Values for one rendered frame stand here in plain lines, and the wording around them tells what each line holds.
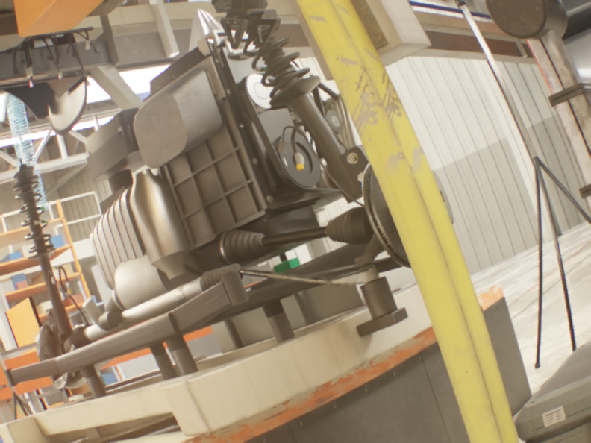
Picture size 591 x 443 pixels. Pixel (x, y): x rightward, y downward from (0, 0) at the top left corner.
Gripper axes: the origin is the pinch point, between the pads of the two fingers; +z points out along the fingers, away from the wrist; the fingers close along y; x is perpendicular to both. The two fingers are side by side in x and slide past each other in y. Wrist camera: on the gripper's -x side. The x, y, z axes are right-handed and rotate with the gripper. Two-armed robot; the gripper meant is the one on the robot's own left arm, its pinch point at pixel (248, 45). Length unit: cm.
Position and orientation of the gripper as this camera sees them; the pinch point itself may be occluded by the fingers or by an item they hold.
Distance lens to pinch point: 207.4
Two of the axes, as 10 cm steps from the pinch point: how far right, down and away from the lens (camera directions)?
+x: 8.3, 1.7, -5.3
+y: -5.6, 1.6, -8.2
